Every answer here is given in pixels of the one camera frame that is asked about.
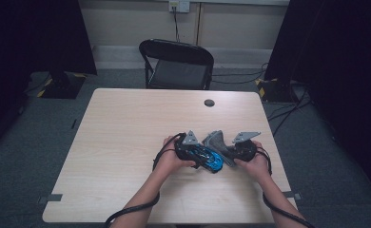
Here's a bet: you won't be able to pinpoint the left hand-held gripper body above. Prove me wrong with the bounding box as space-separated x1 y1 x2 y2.
174 130 201 166

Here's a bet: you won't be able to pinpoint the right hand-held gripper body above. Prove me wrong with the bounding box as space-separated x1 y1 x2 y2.
231 131 262 162

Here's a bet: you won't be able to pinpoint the blue toy car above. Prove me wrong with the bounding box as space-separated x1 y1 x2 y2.
187 145 225 174

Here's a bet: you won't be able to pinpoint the grey towel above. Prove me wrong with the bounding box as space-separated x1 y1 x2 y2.
202 129 237 167

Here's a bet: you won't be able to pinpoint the person's left hand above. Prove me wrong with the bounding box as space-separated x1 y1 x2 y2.
154 136 197 177

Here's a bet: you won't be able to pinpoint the person's right hand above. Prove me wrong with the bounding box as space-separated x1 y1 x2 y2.
234 141 272 181

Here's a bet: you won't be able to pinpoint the grey tape strip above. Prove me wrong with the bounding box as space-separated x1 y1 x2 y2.
283 190 303 200
37 193 64 205

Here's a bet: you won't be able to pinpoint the black stand base, yellow stripes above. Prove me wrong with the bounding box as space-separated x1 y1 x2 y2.
25 70 88 100
254 77 300 104

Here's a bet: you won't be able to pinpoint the black folding chair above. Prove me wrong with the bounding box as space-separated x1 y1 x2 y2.
138 38 215 91

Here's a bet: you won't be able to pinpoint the dark curtain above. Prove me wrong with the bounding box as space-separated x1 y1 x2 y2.
264 0 371 203
0 0 98 160

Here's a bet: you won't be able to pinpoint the black floor cables bundle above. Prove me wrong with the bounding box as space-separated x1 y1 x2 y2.
267 85 313 137

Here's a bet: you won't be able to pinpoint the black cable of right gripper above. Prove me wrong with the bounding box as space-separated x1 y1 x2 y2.
256 148 315 228

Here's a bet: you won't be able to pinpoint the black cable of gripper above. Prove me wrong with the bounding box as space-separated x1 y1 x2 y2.
256 148 315 228
105 132 187 228

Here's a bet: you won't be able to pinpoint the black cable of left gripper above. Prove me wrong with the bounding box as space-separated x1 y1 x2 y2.
105 132 187 228

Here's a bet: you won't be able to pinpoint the black floor cable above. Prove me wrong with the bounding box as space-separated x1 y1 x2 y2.
211 62 269 86

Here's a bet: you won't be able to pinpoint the black cable from wall socket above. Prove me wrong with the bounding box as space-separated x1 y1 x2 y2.
172 7 181 43

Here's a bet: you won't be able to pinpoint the white wall socket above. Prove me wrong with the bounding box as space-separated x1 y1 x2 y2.
168 0 191 13

